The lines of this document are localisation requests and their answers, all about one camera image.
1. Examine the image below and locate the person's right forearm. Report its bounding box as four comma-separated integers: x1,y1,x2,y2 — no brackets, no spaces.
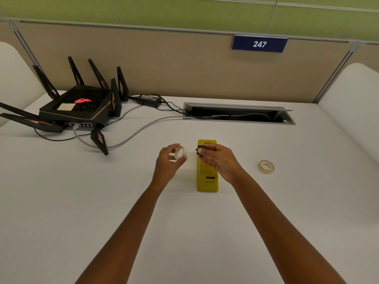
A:
232,174,347,284

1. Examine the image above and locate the grey desk cable tray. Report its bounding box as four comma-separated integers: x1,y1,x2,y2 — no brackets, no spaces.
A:
183,102,296,125

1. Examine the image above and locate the grey cable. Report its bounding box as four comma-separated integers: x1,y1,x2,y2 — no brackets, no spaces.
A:
73,116,186,149

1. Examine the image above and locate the black router with antennas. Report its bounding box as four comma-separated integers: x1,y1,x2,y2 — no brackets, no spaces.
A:
0,56,130,156

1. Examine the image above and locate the beige tape roll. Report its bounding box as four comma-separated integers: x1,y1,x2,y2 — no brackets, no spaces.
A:
258,160,275,174

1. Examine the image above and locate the white side divider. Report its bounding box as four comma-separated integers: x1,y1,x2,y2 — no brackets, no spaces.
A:
318,63,379,166
0,41,47,128

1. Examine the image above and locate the person's right hand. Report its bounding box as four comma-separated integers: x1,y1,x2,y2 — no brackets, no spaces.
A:
198,144,248,187

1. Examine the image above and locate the beige desk partition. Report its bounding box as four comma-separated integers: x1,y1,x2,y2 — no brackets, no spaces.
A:
11,20,359,104

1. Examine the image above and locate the blue number sign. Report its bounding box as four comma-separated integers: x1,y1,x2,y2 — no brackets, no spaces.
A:
231,34,288,53

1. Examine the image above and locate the person's left hand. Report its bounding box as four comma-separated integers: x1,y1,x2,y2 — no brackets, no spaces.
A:
151,144,188,189

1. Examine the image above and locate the thick black power cable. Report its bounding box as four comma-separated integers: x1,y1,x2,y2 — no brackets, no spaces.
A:
160,97,191,118

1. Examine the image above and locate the person's left forearm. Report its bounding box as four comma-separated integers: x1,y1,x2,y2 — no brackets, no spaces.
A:
75,180,167,284

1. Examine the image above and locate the yellow tape dispenser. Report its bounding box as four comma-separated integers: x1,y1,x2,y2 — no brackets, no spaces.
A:
197,139,220,193

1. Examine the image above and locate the black power adapter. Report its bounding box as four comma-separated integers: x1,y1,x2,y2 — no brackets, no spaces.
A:
129,94,163,108

